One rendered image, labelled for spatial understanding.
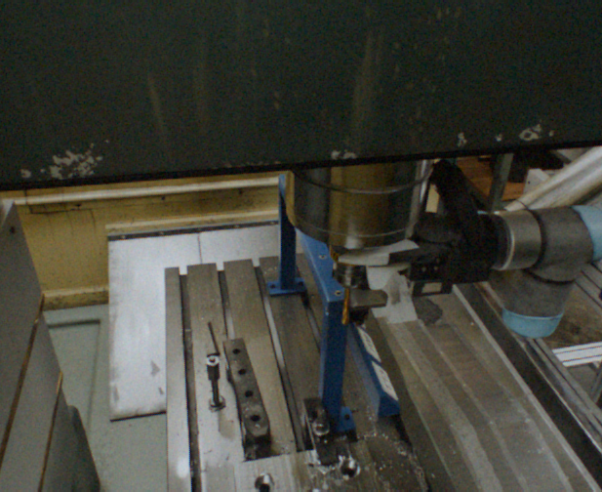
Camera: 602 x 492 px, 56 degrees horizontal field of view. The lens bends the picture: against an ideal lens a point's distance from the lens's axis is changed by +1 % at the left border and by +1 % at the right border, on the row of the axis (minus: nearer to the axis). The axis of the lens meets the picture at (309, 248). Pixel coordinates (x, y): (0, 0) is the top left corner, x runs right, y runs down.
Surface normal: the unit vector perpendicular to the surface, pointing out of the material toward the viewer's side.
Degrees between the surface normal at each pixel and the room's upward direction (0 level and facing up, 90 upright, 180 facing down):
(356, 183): 90
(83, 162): 90
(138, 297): 24
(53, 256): 90
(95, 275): 90
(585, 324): 0
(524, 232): 45
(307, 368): 0
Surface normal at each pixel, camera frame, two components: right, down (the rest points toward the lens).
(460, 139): 0.22, 0.55
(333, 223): -0.33, 0.52
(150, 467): 0.03, -0.83
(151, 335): 0.09, -0.54
